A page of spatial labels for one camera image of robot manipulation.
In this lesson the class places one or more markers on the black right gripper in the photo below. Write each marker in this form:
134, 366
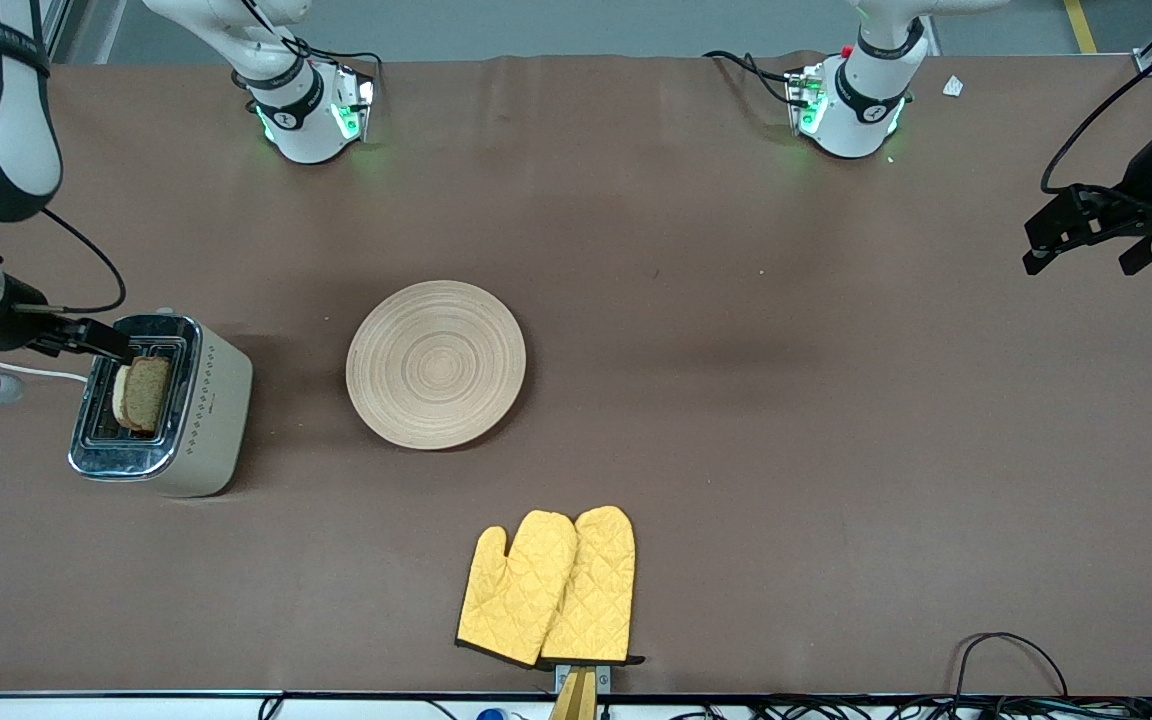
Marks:
20, 322

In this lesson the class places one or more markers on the beige chrome two-slot toaster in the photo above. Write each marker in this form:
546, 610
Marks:
216, 420

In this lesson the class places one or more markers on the round wooden ringed plate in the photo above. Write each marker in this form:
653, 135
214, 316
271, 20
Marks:
436, 365

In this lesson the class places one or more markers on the aluminium frame profile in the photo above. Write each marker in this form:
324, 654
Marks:
56, 25

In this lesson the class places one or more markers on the yellow quilted oven mitt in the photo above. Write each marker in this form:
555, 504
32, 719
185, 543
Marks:
516, 590
598, 590

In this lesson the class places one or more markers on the brown toast slice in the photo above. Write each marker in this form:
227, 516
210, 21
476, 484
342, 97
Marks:
144, 395

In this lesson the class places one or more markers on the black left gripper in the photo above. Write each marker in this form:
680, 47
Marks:
1139, 199

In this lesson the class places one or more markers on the small white paper scrap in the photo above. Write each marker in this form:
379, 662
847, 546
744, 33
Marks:
953, 86

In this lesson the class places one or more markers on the metal bracket with wooden stick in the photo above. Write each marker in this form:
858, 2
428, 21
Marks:
576, 695

